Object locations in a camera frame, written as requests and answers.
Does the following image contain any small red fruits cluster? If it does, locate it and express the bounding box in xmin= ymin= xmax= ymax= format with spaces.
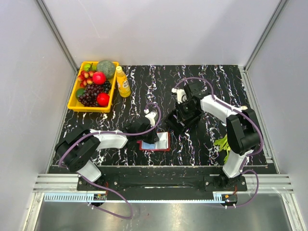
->
xmin=77 ymin=71 xmax=94 ymax=88

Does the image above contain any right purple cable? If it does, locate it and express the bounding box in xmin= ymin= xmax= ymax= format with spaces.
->
xmin=173 ymin=77 xmax=264 ymax=209

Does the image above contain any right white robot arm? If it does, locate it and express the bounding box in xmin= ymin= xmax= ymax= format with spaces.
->
xmin=171 ymin=83 xmax=263 ymax=191

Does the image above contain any green lime fruit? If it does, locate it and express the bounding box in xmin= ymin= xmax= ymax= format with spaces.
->
xmin=75 ymin=88 xmax=85 ymax=99

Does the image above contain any black card dispenser box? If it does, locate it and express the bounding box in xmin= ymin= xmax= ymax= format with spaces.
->
xmin=164 ymin=109 xmax=203 ymax=134

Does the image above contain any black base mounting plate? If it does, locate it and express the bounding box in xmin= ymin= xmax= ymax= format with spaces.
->
xmin=76 ymin=165 xmax=248 ymax=193

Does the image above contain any aluminium frame rail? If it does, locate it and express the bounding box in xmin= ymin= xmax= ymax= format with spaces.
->
xmin=34 ymin=174 xmax=294 ymax=193

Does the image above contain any yellow plastic tray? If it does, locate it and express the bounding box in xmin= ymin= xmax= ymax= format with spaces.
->
xmin=67 ymin=60 xmax=119 ymax=113

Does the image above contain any red apple upper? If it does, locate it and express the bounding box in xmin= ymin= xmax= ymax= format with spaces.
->
xmin=92 ymin=72 xmax=106 ymax=85

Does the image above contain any red apple lower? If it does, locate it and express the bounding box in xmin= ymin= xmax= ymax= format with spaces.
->
xmin=96 ymin=93 xmax=110 ymax=107

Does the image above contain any green pear fruit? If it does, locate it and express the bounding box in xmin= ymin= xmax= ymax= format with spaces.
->
xmin=83 ymin=63 xmax=96 ymax=72

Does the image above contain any red apple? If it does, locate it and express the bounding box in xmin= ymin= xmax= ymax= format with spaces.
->
xmin=92 ymin=72 xmax=106 ymax=85
xmin=96 ymin=93 xmax=110 ymax=107

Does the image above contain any red leather card holder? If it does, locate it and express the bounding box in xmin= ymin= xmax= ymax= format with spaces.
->
xmin=137 ymin=132 xmax=170 ymax=151

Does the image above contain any yellow juice bottle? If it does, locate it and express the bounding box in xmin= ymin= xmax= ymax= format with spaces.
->
xmin=116 ymin=66 xmax=131 ymax=98

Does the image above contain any green broccoli head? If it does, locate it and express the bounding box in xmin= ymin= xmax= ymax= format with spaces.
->
xmin=96 ymin=60 xmax=116 ymax=79

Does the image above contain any dark purple grape bunch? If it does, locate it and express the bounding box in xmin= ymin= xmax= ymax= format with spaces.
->
xmin=77 ymin=80 xmax=112 ymax=107

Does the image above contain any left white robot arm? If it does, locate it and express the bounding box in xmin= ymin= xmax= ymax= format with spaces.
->
xmin=54 ymin=110 xmax=160 ymax=190

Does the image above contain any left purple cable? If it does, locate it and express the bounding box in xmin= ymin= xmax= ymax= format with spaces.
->
xmin=58 ymin=103 xmax=161 ymax=219

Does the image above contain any purple cable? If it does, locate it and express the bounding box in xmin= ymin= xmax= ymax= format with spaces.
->
xmin=173 ymin=77 xmax=264 ymax=209
xmin=58 ymin=103 xmax=161 ymax=219

